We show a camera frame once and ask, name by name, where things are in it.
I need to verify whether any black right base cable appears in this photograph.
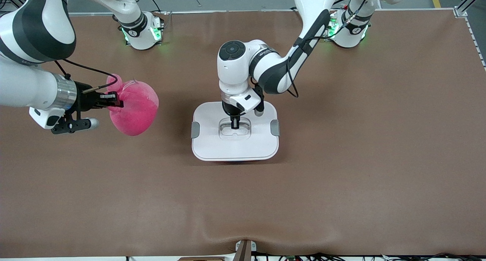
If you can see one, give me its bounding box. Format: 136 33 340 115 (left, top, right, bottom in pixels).
142 0 162 13

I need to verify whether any clear lid handle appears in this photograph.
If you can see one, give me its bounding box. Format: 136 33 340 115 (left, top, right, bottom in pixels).
219 117 252 132

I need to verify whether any pink round plush toy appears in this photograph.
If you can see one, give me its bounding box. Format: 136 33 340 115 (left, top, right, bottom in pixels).
106 74 159 136

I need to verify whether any brown table mat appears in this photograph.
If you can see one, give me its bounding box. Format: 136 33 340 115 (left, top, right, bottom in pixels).
0 9 486 258

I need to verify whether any aluminium frame profile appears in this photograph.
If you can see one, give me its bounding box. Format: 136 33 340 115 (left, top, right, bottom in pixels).
454 0 486 18

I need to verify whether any white plastic box lid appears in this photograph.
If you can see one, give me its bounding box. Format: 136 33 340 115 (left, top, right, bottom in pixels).
191 101 279 162

